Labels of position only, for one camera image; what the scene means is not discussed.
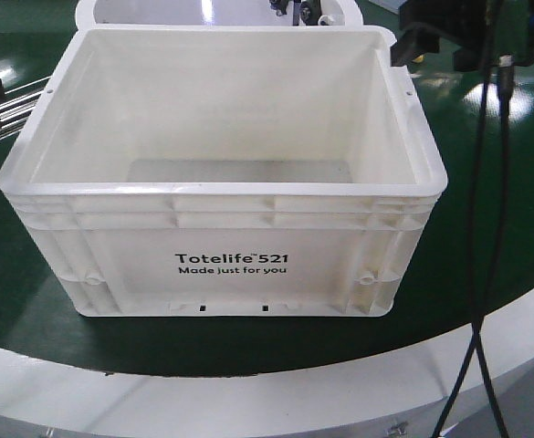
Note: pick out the black fixtures in hub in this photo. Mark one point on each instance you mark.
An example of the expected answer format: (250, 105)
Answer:
(301, 13)

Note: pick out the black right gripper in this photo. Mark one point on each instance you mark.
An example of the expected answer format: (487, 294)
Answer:
(507, 26)

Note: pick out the white outer table rim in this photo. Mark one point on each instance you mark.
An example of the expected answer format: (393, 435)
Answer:
(398, 392)

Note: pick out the steel roller rods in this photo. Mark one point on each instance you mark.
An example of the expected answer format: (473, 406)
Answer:
(18, 105)

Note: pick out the white plastic tote box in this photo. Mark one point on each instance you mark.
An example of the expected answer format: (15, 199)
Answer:
(172, 171)

